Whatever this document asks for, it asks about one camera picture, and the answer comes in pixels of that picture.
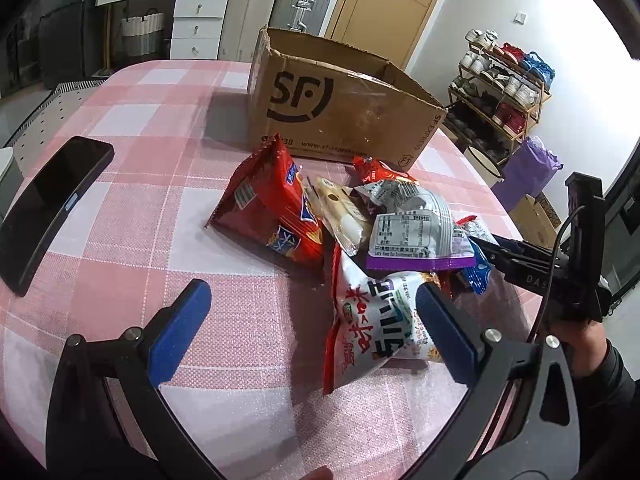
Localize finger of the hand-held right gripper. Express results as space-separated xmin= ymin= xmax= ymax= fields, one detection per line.
xmin=492 ymin=233 xmax=557 ymax=261
xmin=470 ymin=236 xmax=552 ymax=292

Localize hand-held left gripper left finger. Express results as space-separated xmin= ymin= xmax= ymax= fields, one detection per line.
xmin=45 ymin=279 xmax=227 ymax=480

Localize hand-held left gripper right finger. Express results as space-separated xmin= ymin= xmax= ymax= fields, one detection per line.
xmin=400 ymin=283 xmax=582 ymax=480

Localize blue snack packet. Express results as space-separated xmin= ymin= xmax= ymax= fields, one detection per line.
xmin=449 ymin=247 xmax=494 ymax=295

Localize small white snack packet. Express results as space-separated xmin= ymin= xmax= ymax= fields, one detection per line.
xmin=452 ymin=215 xmax=501 ymax=250

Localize white and red snack bag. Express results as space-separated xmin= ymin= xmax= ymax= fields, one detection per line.
xmin=322 ymin=245 xmax=447 ymax=395

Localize grey and purple snack bag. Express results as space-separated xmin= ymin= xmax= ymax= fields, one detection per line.
xmin=352 ymin=180 xmax=479 ymax=272

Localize small red snack packet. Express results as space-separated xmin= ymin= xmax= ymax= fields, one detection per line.
xmin=350 ymin=156 xmax=419 ymax=186

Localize large red snack bag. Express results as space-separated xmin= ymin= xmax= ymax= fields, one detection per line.
xmin=206 ymin=135 xmax=327 ymax=274

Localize clear pastry packet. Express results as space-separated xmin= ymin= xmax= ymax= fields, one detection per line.
xmin=304 ymin=175 xmax=374 ymax=257

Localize brown cardboard box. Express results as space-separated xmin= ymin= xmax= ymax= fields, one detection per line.
xmin=248 ymin=26 xmax=447 ymax=163

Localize person's right forearm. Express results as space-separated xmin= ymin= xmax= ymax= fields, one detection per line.
xmin=574 ymin=339 xmax=640 ymax=480

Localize person's right hand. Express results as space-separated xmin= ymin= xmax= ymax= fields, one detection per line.
xmin=552 ymin=317 xmax=614 ymax=379

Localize brown paper bag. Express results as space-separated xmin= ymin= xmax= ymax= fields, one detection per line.
xmin=510 ymin=192 xmax=564 ymax=249

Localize white waste bin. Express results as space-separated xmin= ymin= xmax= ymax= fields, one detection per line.
xmin=462 ymin=145 xmax=504 ymax=187

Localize shoe rack with shoes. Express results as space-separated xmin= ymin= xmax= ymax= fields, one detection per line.
xmin=446 ymin=29 xmax=557 ymax=161

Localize pink checkered tablecloth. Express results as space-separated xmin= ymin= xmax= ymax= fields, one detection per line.
xmin=0 ymin=59 xmax=545 ymax=480

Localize black smartphone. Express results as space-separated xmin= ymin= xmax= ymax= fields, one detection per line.
xmin=0 ymin=136 xmax=115 ymax=297

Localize grey and white appliance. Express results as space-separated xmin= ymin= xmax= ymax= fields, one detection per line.
xmin=0 ymin=147 xmax=24 ymax=207

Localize patterned floor rug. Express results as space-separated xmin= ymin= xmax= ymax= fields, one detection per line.
xmin=0 ymin=80 xmax=107 ymax=173

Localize wooden door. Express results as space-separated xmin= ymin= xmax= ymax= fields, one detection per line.
xmin=325 ymin=0 xmax=457 ymax=69

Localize woven laundry basket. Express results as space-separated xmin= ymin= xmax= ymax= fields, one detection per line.
xmin=121 ymin=10 xmax=165 ymax=59

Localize white drawer desk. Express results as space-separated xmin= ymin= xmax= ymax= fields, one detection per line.
xmin=96 ymin=0 xmax=232 ymax=61

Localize cream suitcase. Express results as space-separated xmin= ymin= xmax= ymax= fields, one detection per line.
xmin=218 ymin=0 xmax=281 ymax=63

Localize silver suitcase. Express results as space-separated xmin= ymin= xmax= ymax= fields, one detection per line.
xmin=275 ymin=0 xmax=332 ymax=36

